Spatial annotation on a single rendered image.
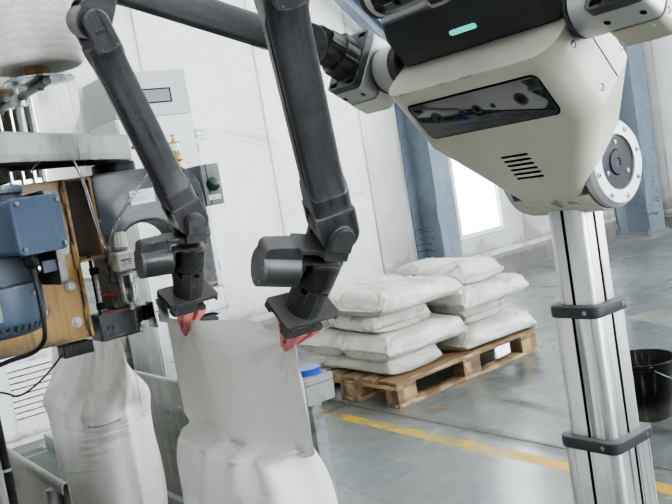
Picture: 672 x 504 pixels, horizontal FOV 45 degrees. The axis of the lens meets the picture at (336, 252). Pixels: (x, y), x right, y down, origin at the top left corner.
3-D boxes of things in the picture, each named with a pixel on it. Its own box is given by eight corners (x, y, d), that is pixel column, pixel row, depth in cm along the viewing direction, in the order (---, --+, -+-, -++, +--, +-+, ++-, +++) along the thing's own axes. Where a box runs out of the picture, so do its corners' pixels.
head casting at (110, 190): (221, 284, 176) (196, 150, 174) (115, 310, 162) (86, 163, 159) (162, 284, 200) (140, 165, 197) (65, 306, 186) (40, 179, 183)
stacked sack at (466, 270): (510, 275, 496) (506, 251, 495) (461, 290, 470) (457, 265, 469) (434, 275, 550) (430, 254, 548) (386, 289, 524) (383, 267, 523)
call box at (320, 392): (337, 396, 178) (332, 370, 177) (308, 407, 173) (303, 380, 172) (316, 392, 184) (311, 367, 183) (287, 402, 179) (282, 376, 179)
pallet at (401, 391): (538, 350, 498) (535, 327, 497) (400, 409, 424) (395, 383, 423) (441, 343, 562) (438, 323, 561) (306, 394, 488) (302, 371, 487)
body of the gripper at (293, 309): (261, 306, 122) (275, 271, 118) (314, 292, 129) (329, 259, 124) (284, 337, 119) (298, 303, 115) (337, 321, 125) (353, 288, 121)
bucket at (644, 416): (697, 408, 353) (689, 351, 351) (660, 430, 335) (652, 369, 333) (636, 400, 377) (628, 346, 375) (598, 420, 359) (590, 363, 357)
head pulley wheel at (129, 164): (143, 170, 170) (141, 158, 170) (102, 175, 164) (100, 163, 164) (126, 174, 177) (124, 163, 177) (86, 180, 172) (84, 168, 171)
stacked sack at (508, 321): (542, 329, 497) (539, 305, 496) (469, 358, 458) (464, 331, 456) (490, 326, 532) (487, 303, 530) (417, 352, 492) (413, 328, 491)
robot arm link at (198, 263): (210, 245, 149) (199, 231, 153) (174, 250, 146) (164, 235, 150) (208, 277, 152) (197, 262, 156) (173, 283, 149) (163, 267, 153)
